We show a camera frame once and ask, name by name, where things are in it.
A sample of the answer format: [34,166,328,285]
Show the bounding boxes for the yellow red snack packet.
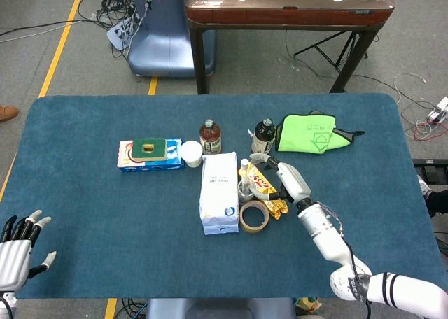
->
[238,162,290,220]

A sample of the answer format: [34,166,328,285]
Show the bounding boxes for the brown shoe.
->
[0,105,20,123]

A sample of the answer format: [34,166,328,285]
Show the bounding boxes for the transparent test tube white cap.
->
[239,159,251,196]

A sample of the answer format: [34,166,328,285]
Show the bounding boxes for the yellow green packet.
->
[293,297,323,313]

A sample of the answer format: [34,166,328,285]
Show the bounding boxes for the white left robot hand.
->
[0,209,58,292]

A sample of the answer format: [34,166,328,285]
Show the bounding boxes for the white paper bag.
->
[199,151,241,236]

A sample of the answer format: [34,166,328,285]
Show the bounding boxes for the white floor power strip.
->
[106,19,136,49]

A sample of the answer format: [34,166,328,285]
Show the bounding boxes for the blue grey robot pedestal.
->
[127,0,216,78]

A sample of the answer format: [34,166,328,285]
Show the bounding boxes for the blue felt table cover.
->
[0,94,447,299]

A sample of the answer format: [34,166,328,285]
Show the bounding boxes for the black cable bundle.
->
[78,0,141,59]

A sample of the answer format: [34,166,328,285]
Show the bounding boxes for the yellow packing tape roll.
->
[239,200,271,234]

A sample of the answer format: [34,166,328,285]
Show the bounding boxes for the light amber tea bottle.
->
[199,118,223,156]

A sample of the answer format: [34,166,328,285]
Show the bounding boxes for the dark brown tea bottle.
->
[251,118,277,156]

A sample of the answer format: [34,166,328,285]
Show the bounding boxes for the lime green cloth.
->
[275,113,366,155]

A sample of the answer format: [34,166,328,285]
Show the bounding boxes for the green yellow sponge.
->
[131,137,168,162]

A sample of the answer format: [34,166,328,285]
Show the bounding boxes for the white paper cup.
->
[180,141,204,169]

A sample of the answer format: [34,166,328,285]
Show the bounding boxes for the blue grey robot torso base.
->
[146,297,297,319]

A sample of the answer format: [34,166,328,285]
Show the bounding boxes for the dark person leg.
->
[418,175,448,218]

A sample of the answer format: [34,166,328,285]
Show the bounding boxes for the black floor equipment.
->
[412,157,448,184]

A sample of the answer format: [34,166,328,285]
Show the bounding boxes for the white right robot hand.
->
[248,153,313,206]

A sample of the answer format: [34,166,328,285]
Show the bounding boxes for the blue tissue box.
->
[117,138,186,173]

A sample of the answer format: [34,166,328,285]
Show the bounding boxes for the brown mahjong table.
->
[184,0,396,96]

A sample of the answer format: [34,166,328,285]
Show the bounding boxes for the white floor cable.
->
[394,72,439,105]

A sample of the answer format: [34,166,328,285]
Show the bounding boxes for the black tripod stand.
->
[293,30,370,70]

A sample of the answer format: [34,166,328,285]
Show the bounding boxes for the white power strip red cables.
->
[426,97,448,122]

